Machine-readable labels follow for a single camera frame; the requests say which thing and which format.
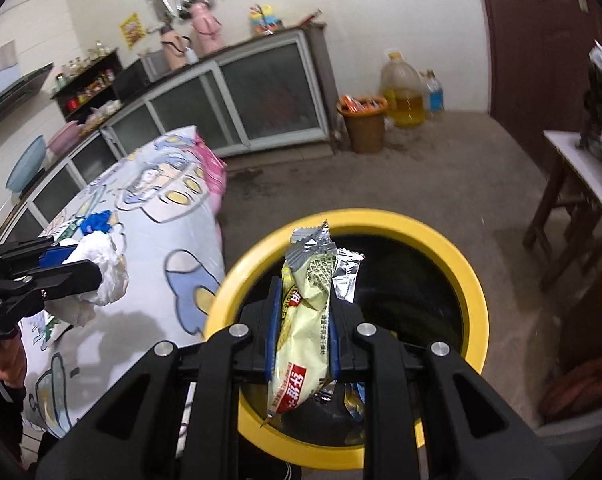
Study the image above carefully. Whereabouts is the yellow rimmed black bin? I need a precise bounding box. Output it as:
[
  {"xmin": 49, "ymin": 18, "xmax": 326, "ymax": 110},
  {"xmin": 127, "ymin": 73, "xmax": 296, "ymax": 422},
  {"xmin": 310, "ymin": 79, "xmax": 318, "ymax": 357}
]
[{"xmin": 203, "ymin": 208, "xmax": 489, "ymax": 471}]

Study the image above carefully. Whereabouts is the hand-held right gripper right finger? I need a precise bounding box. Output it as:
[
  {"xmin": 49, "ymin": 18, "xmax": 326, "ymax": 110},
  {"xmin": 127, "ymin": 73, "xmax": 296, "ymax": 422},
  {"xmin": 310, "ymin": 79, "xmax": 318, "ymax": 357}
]
[{"xmin": 328, "ymin": 304, "xmax": 567, "ymax": 480}]

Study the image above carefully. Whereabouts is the dusty pink thermos flask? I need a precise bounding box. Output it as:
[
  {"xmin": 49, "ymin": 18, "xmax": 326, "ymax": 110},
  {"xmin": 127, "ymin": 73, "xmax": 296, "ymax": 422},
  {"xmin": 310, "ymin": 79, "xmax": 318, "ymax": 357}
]
[{"xmin": 160, "ymin": 24, "xmax": 189, "ymax": 72}]

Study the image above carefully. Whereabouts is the grey box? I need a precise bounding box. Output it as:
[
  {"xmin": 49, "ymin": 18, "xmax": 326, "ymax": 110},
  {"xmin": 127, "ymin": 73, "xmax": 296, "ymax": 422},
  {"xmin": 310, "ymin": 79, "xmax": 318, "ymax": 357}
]
[{"xmin": 531, "ymin": 400, "xmax": 602, "ymax": 463}]

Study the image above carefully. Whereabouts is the person's left hand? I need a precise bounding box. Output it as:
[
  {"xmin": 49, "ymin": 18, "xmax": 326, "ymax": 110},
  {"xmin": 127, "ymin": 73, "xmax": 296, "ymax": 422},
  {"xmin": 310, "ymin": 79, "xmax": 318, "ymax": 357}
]
[{"xmin": 0, "ymin": 332, "xmax": 28, "ymax": 387}]

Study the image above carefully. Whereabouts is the blue cloth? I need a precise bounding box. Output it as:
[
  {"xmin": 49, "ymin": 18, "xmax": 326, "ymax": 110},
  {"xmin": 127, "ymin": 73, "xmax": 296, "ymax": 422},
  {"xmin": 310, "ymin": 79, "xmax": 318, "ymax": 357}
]
[{"xmin": 78, "ymin": 211, "xmax": 125, "ymax": 236}]

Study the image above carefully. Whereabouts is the blue liquid plastic bottle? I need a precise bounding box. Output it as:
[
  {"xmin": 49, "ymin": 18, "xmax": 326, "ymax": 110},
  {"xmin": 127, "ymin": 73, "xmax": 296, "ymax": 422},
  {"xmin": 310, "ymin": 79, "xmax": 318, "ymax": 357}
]
[{"xmin": 423, "ymin": 70, "xmax": 446, "ymax": 120}]

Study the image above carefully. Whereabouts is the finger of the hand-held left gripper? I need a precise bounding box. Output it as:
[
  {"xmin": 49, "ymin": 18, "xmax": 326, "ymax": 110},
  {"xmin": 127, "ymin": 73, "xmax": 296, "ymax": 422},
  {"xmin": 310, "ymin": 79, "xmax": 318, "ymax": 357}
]
[
  {"xmin": 0, "ymin": 236, "xmax": 79, "ymax": 273},
  {"xmin": 0, "ymin": 259, "xmax": 102, "ymax": 317}
]

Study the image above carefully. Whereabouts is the pink plastic basin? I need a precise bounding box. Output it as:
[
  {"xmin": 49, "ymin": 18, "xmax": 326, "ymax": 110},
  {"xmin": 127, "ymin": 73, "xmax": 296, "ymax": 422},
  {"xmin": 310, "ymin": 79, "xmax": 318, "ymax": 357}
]
[{"xmin": 47, "ymin": 120, "xmax": 82, "ymax": 155}]

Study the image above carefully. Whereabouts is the yellow snack packet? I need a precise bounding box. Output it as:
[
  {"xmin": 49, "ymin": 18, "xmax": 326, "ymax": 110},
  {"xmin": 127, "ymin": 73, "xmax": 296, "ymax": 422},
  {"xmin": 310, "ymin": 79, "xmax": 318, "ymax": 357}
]
[{"xmin": 262, "ymin": 219, "xmax": 338, "ymax": 428}]

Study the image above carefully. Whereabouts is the large cooking oil jug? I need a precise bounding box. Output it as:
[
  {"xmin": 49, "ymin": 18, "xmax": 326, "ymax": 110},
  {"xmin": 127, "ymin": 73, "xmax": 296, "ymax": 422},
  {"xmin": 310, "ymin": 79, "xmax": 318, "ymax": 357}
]
[{"xmin": 380, "ymin": 50, "xmax": 427, "ymax": 128}]

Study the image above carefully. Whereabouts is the orange snack wrappers pile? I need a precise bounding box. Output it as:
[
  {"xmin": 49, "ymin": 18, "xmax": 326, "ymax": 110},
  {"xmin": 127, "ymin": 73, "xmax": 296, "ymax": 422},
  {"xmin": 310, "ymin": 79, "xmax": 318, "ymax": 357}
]
[{"xmin": 341, "ymin": 95, "xmax": 388, "ymax": 113}]

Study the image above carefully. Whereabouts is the yellow wall poster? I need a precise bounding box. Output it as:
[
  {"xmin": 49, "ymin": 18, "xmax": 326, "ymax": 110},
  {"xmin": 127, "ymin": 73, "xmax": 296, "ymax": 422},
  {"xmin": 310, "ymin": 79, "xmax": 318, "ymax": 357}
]
[{"xmin": 119, "ymin": 12, "xmax": 146, "ymax": 50}]

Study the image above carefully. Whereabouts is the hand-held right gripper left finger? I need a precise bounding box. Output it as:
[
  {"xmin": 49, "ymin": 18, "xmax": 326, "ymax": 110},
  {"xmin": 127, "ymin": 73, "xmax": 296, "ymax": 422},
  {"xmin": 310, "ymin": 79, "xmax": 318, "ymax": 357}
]
[{"xmin": 35, "ymin": 276, "xmax": 284, "ymax": 480}]

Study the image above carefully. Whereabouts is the condiment bottles row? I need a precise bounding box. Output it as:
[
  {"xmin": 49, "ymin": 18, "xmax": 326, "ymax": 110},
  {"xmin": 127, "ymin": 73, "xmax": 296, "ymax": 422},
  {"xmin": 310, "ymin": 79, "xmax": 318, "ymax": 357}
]
[{"xmin": 55, "ymin": 41, "xmax": 116, "ymax": 111}]

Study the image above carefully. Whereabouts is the reddish brown tubers pile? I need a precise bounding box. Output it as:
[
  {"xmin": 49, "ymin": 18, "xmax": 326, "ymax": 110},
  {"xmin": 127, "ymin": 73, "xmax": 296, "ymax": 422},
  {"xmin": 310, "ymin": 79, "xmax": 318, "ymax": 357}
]
[{"xmin": 538, "ymin": 357, "xmax": 602, "ymax": 423}]

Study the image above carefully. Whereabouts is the blue plastic basin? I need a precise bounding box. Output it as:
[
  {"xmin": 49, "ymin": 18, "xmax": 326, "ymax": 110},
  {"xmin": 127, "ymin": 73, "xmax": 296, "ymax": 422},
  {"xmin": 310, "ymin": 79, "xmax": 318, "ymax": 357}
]
[{"xmin": 6, "ymin": 135, "xmax": 46, "ymax": 193}]

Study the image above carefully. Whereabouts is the blue yellow wrapper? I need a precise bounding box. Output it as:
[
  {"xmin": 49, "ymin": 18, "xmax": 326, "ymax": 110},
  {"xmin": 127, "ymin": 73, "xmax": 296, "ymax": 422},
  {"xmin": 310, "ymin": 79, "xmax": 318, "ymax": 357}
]
[{"xmin": 341, "ymin": 382, "xmax": 367, "ymax": 421}]

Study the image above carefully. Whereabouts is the brown plastic waste basket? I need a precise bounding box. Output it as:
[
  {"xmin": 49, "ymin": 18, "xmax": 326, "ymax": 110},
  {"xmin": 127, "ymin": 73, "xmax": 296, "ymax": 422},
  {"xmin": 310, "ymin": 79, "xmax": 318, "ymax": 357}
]
[{"xmin": 337, "ymin": 96, "xmax": 389, "ymax": 155}]

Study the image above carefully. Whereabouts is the light pink thermos flask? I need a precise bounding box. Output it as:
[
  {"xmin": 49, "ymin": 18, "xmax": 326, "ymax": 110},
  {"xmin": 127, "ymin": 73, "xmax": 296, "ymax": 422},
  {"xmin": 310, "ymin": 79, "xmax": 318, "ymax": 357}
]
[{"xmin": 190, "ymin": 2, "xmax": 222, "ymax": 56}]

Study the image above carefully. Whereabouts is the glass door kitchen cabinet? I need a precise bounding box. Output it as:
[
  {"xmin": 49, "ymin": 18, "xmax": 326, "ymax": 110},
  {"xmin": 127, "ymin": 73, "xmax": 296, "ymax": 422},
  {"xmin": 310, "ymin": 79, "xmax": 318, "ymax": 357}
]
[{"xmin": 0, "ymin": 21, "xmax": 338, "ymax": 241}]

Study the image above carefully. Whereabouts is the pale bagged food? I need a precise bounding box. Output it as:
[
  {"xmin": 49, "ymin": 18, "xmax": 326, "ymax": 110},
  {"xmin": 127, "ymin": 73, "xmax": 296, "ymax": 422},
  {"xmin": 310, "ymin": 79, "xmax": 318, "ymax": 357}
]
[{"xmin": 78, "ymin": 100, "xmax": 122, "ymax": 136}]

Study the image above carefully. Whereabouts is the steel range hood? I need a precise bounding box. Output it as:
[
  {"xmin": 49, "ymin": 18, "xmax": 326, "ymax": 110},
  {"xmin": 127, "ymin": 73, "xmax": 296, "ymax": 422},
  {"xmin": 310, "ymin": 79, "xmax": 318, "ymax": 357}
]
[{"xmin": 0, "ymin": 42, "xmax": 54, "ymax": 122}]

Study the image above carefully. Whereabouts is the small silver sachet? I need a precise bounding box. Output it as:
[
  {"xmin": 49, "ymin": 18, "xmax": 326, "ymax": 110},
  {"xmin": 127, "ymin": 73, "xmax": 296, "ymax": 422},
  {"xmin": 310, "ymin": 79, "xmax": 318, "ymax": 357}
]
[{"xmin": 331, "ymin": 247, "xmax": 367, "ymax": 304}]

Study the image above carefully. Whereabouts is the white tissue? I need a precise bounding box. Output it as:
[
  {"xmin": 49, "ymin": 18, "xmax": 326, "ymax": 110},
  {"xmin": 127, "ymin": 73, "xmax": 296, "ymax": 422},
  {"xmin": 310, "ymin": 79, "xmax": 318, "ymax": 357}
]
[{"xmin": 46, "ymin": 232, "xmax": 130, "ymax": 328}]

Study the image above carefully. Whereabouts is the cartoon printed tablecloth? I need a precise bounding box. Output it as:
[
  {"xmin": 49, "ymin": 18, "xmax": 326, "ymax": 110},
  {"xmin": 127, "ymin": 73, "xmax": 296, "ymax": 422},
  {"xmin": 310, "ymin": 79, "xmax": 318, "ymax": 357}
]
[{"xmin": 18, "ymin": 125, "xmax": 228, "ymax": 441}]

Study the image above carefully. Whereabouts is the dark wooden spice shelf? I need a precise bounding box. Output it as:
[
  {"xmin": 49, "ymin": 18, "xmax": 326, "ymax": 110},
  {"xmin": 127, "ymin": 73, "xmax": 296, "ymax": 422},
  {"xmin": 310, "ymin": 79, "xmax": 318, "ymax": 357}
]
[{"xmin": 51, "ymin": 49, "xmax": 125, "ymax": 122}]

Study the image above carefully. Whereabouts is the dark red door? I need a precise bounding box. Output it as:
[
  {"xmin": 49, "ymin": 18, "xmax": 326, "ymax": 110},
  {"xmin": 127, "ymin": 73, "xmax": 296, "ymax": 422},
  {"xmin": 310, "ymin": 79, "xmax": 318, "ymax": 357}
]
[{"xmin": 474, "ymin": 0, "xmax": 602, "ymax": 173}]

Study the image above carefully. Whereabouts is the black silver toaster oven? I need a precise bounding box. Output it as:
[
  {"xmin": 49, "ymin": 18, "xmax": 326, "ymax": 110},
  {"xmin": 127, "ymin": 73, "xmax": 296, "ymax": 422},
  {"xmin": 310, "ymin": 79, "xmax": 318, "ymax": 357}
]
[{"xmin": 114, "ymin": 51, "xmax": 169, "ymax": 101}]

